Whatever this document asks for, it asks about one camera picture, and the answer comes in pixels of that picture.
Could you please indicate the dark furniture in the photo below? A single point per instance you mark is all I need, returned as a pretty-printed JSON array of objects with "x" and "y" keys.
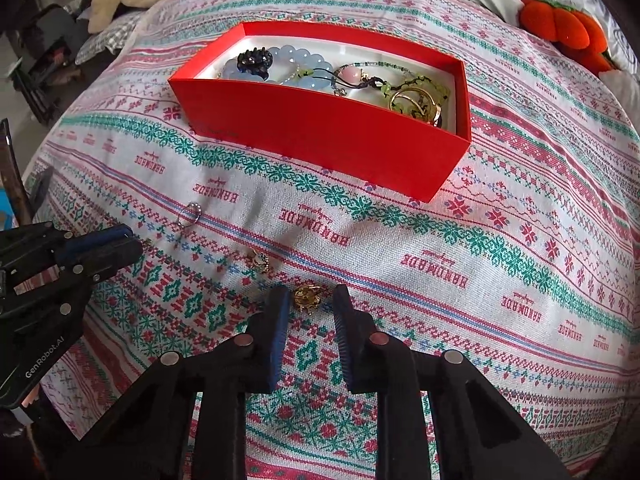
[{"x": 50, "y": 60}]

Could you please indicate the red cardboard box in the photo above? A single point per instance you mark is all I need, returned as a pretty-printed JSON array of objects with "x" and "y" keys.
[{"x": 325, "y": 135}]

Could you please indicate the patterned knit tablecloth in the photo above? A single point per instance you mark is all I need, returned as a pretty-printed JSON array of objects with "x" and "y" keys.
[{"x": 450, "y": 270}]

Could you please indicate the grey checkered cloth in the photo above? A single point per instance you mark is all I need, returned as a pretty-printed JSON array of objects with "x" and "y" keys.
[{"x": 105, "y": 35}]

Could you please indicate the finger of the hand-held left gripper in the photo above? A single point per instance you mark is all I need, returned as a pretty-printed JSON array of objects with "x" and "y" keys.
[
  {"x": 117, "y": 260},
  {"x": 100, "y": 242}
]

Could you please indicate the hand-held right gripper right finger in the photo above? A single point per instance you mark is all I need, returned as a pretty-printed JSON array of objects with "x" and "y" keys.
[{"x": 344, "y": 340}]

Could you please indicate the smartphone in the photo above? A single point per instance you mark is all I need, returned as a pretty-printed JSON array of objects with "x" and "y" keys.
[{"x": 12, "y": 180}]

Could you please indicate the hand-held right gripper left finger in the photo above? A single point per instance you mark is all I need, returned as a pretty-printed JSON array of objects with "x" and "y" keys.
[{"x": 280, "y": 340}]

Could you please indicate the orange plush toy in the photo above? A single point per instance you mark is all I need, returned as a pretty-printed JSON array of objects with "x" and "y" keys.
[{"x": 560, "y": 25}]

